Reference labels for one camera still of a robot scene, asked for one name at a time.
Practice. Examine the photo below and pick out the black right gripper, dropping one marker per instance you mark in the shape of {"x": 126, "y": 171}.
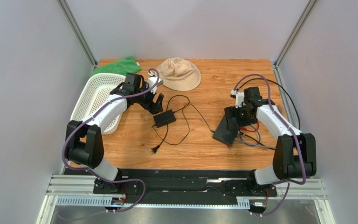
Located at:
{"x": 235, "y": 115}

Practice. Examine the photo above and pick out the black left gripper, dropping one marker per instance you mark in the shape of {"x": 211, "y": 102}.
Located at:
{"x": 154, "y": 108}

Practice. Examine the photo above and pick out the black Mercury network switch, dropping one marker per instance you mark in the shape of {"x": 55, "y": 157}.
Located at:
{"x": 223, "y": 135}

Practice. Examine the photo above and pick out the black power adapter with cord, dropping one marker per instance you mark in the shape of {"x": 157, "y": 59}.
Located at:
{"x": 168, "y": 116}

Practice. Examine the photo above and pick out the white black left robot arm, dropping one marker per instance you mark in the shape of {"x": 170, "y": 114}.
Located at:
{"x": 83, "y": 148}

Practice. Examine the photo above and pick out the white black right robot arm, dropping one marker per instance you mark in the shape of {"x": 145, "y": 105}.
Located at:
{"x": 295, "y": 152}

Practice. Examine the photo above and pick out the beige bucket hat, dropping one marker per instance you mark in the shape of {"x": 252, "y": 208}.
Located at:
{"x": 179, "y": 74}

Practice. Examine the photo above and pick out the green cloth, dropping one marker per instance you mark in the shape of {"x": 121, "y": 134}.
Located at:
{"x": 120, "y": 67}

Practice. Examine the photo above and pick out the white perforated plastic basket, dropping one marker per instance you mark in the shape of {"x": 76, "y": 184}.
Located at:
{"x": 94, "y": 94}

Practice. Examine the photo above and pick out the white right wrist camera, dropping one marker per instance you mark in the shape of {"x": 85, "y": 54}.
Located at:
{"x": 239, "y": 98}

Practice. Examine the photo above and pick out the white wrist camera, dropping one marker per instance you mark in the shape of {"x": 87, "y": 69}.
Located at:
{"x": 239, "y": 98}
{"x": 154, "y": 81}

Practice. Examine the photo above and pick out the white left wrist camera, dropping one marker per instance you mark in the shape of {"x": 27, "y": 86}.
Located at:
{"x": 154, "y": 81}

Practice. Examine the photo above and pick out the aluminium front rail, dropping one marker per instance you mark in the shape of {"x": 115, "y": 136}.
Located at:
{"x": 76, "y": 190}

